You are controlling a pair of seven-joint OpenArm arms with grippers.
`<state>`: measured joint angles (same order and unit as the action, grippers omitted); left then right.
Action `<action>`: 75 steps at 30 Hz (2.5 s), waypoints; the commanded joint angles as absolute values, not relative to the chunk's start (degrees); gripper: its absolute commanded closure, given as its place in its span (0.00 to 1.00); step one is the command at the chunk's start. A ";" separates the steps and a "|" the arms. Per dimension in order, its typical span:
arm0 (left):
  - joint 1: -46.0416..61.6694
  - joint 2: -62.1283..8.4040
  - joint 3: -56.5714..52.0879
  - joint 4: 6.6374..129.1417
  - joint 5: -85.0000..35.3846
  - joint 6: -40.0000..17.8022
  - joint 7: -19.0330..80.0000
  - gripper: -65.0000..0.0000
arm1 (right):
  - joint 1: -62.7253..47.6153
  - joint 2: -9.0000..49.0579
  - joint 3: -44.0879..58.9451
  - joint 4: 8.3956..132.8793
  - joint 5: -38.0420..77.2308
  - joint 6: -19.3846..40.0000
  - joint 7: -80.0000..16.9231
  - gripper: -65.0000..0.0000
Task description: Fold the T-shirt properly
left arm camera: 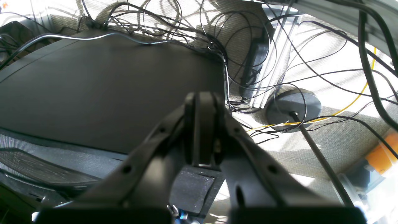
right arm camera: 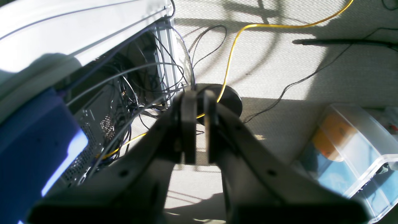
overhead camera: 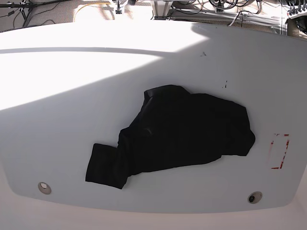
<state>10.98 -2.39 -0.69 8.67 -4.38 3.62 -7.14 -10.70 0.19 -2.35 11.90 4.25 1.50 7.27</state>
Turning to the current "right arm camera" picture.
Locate blue electronics box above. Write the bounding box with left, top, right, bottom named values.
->
left=0, top=88, right=88, bottom=224

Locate yellow cable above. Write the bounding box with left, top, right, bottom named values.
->
left=96, top=0, right=354, bottom=159

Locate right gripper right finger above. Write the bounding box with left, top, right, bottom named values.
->
left=204, top=90, right=367, bottom=224

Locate clear plastic storage bin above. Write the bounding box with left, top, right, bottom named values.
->
left=293, top=104, right=398, bottom=224

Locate aluminium frame post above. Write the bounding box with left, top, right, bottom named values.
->
left=152, top=21, right=185, bottom=107

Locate black tripod stand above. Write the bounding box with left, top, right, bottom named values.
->
left=292, top=39, right=398, bottom=51

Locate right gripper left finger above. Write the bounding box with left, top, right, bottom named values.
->
left=28, top=91, right=197, bottom=224

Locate computer tower case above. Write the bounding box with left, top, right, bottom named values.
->
left=55, top=75, right=140, bottom=188

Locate round black stand base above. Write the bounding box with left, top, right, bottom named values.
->
left=196, top=83, right=243, bottom=119

